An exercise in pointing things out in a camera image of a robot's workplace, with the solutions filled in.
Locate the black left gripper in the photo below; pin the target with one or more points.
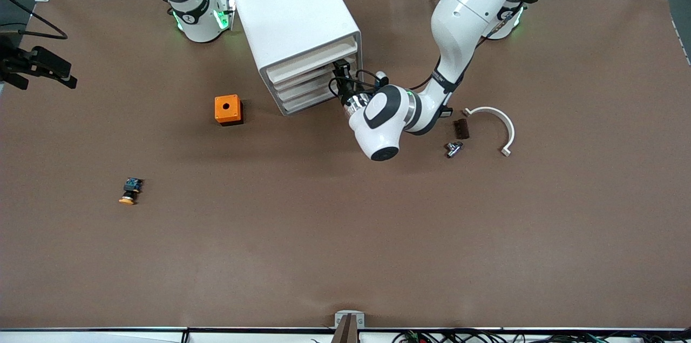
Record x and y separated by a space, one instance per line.
344 92

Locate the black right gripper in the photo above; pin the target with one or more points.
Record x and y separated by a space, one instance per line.
20 61

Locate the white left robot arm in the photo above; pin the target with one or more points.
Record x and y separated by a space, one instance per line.
469 8

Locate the yellow mushroom push button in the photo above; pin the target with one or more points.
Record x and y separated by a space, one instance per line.
131 189

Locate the brown terminal block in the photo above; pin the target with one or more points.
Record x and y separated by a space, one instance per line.
461 129

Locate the small metal fitting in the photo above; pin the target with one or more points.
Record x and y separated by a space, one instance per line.
453 148

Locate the orange button enclosure box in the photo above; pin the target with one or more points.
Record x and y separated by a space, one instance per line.
227 108

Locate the white curved plastic bracket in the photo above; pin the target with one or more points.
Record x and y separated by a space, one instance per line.
507 124

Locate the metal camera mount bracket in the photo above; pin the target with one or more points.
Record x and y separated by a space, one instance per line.
349 324

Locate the white table edge rail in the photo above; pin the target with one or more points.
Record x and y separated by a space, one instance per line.
108 336

